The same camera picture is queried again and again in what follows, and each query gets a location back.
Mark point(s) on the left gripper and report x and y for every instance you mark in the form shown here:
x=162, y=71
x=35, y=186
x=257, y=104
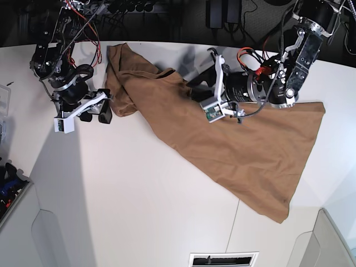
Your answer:
x=241, y=94

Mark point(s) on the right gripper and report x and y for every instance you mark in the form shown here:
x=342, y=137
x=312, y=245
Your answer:
x=68, y=100

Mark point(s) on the brown t-shirt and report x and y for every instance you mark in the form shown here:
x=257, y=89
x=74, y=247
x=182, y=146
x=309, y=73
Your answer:
x=260, y=161

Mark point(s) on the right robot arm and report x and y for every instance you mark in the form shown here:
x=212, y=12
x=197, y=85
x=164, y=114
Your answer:
x=64, y=24

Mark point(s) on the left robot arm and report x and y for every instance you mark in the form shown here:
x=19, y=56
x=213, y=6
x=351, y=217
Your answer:
x=299, y=47

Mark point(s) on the clear plastic box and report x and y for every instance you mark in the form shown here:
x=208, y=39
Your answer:
x=6, y=121

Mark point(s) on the grey tool bin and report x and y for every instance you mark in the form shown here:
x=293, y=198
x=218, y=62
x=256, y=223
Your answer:
x=11, y=188

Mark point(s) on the white slotted vent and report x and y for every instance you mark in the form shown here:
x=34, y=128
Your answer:
x=223, y=259

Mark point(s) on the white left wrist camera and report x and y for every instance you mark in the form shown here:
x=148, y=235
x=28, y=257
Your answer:
x=213, y=111

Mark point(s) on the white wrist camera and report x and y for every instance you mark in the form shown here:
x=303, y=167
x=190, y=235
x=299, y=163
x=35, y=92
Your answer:
x=213, y=111
x=64, y=125

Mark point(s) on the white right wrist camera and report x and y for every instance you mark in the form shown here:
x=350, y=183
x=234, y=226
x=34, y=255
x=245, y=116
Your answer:
x=64, y=125

